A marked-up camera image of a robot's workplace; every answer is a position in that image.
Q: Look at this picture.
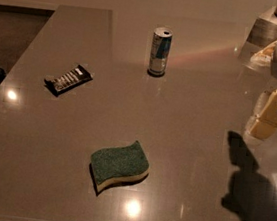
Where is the redbull can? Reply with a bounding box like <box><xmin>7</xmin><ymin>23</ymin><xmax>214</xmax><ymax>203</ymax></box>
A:
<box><xmin>147</xmin><ymin>27</ymin><xmax>173</xmax><ymax>77</ymax></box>

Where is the green and yellow sponge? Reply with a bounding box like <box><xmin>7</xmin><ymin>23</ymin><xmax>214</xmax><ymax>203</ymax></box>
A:
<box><xmin>90</xmin><ymin>140</ymin><xmax>150</xmax><ymax>193</ymax></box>

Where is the metal box with bowl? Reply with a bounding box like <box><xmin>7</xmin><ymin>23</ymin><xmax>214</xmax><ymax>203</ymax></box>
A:
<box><xmin>247</xmin><ymin>6</ymin><xmax>277</xmax><ymax>47</ymax></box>

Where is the black snack bar wrapper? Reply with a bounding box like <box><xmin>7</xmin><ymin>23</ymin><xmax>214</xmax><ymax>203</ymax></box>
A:
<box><xmin>44</xmin><ymin>65</ymin><xmax>93</xmax><ymax>96</ymax></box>

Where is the small black floor object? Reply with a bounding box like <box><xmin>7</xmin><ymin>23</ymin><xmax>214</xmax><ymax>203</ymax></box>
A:
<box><xmin>0</xmin><ymin>67</ymin><xmax>6</xmax><ymax>83</ymax></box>

